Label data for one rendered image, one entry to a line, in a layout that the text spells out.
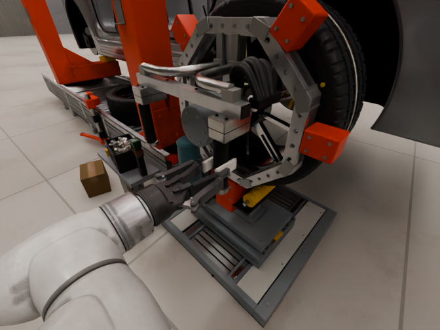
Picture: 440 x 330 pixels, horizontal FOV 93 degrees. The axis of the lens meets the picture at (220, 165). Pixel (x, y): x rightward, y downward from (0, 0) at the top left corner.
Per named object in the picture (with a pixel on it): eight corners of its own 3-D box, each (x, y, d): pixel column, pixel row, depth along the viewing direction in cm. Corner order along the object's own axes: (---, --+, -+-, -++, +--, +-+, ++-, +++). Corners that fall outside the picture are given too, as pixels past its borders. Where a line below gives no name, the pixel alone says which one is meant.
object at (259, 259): (293, 227, 125) (296, 217, 120) (257, 270, 104) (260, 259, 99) (231, 188, 154) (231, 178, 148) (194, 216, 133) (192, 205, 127)
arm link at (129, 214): (132, 261, 35) (162, 239, 39) (116, 227, 30) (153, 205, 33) (109, 230, 40) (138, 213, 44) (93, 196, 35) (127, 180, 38)
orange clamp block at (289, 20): (300, 50, 53) (330, 14, 46) (285, 53, 48) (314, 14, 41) (283, 30, 54) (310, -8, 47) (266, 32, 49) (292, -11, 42)
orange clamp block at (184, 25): (207, 36, 72) (194, 13, 72) (189, 37, 67) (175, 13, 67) (198, 50, 78) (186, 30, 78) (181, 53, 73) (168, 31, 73)
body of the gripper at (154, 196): (137, 212, 43) (173, 190, 48) (159, 236, 38) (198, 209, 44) (127, 184, 39) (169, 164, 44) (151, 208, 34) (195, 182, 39)
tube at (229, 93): (282, 85, 53) (290, 36, 47) (232, 104, 42) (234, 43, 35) (230, 74, 63) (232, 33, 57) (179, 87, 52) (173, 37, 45)
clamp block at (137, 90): (167, 99, 68) (165, 82, 65) (143, 105, 63) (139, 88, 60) (159, 95, 71) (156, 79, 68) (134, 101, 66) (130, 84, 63)
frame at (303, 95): (292, 201, 75) (345, 16, 43) (283, 211, 71) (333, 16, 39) (194, 147, 106) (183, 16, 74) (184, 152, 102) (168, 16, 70)
